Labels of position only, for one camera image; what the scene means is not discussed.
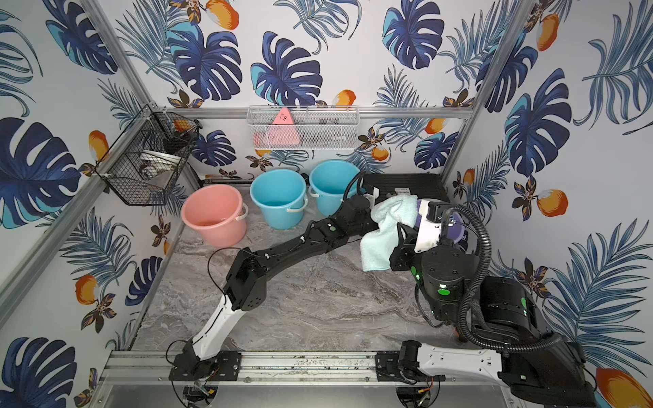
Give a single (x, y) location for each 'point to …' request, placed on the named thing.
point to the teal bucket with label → (328, 181)
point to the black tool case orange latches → (428, 187)
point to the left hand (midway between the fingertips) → (392, 229)
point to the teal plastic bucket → (281, 194)
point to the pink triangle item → (281, 132)
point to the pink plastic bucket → (218, 212)
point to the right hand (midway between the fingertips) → (399, 222)
